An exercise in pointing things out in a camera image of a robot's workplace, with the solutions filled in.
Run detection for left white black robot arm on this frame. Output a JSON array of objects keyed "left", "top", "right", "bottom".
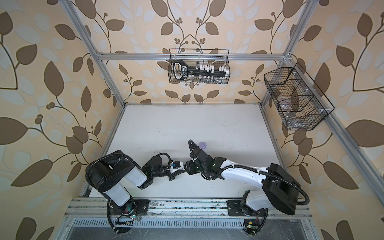
[{"left": 86, "top": 150, "right": 186, "bottom": 207}]

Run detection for black tool with white pieces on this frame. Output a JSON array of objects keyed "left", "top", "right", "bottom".
[{"left": 171, "top": 60, "right": 231, "bottom": 80}]

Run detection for back wire basket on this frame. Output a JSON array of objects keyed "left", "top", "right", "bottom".
[{"left": 168, "top": 48, "right": 231, "bottom": 85}]

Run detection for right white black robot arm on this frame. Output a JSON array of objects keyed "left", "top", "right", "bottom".
[{"left": 185, "top": 140, "right": 310, "bottom": 216}]

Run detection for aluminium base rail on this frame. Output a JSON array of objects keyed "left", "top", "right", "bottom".
[{"left": 63, "top": 197, "right": 313, "bottom": 220}]

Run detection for purple earbud charging case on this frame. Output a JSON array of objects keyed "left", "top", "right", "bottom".
[{"left": 199, "top": 142, "right": 207, "bottom": 150}]

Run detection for wire basket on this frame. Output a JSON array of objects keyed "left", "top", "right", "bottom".
[
  {"left": 168, "top": 48, "right": 231, "bottom": 85},
  {"left": 264, "top": 63, "right": 335, "bottom": 131}
]

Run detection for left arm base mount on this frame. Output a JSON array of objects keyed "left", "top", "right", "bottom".
[{"left": 107, "top": 198, "right": 150, "bottom": 217}]

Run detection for right side wire basket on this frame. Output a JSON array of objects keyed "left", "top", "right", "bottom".
[{"left": 264, "top": 63, "right": 335, "bottom": 131}]

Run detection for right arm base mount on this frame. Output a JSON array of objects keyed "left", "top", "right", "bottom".
[{"left": 227, "top": 200, "right": 268, "bottom": 218}]

